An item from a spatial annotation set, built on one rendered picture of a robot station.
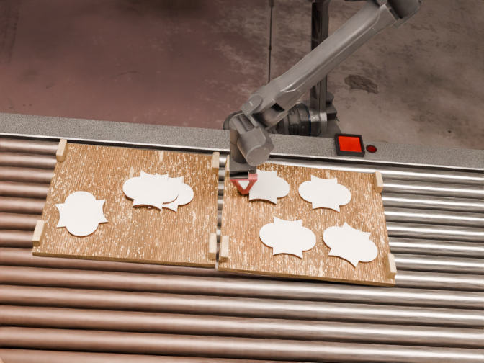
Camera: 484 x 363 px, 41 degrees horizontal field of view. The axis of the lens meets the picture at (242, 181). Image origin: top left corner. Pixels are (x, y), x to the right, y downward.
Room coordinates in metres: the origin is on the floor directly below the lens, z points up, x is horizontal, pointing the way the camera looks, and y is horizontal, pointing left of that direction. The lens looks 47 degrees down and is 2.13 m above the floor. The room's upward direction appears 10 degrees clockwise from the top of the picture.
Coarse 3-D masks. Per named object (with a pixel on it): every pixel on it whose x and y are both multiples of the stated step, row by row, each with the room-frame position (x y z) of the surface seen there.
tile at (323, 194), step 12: (312, 180) 1.17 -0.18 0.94; (324, 180) 1.18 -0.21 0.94; (336, 180) 1.19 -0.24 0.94; (300, 192) 1.12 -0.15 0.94; (312, 192) 1.13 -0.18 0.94; (324, 192) 1.13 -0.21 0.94; (336, 192) 1.14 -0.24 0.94; (348, 192) 1.15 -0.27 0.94; (312, 204) 1.09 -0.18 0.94; (324, 204) 1.10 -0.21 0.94; (336, 204) 1.10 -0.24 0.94
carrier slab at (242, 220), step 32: (224, 192) 1.09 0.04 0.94; (352, 192) 1.16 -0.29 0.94; (224, 224) 0.98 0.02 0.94; (256, 224) 1.00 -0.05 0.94; (320, 224) 1.03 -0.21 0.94; (352, 224) 1.05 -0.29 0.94; (384, 224) 1.07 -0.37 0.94; (256, 256) 0.90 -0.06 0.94; (288, 256) 0.92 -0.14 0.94; (320, 256) 0.94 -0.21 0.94; (384, 256) 0.97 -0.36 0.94
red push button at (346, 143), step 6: (342, 138) 1.37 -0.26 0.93; (348, 138) 1.37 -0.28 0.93; (354, 138) 1.38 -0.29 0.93; (342, 144) 1.34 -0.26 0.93; (348, 144) 1.35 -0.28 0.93; (354, 144) 1.35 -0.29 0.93; (342, 150) 1.32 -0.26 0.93; (348, 150) 1.33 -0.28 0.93; (354, 150) 1.33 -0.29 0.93; (360, 150) 1.33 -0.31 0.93
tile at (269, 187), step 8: (264, 176) 1.15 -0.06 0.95; (272, 176) 1.16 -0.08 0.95; (256, 184) 1.12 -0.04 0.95; (264, 184) 1.12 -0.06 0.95; (272, 184) 1.13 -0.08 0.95; (280, 184) 1.13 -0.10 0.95; (248, 192) 1.08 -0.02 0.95; (256, 192) 1.09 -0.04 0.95; (264, 192) 1.10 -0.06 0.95; (272, 192) 1.10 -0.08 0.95; (280, 192) 1.11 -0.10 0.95; (288, 192) 1.12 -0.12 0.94; (264, 200) 1.07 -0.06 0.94; (272, 200) 1.07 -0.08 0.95
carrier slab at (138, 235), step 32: (64, 160) 1.10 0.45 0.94; (96, 160) 1.12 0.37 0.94; (128, 160) 1.14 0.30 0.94; (160, 160) 1.16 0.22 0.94; (192, 160) 1.18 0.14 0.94; (64, 192) 1.00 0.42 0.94; (96, 192) 1.01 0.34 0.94; (128, 224) 0.94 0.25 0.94; (160, 224) 0.95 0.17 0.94; (192, 224) 0.97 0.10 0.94; (64, 256) 0.82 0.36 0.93; (96, 256) 0.83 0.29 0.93; (128, 256) 0.84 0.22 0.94; (160, 256) 0.86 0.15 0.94; (192, 256) 0.87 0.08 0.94
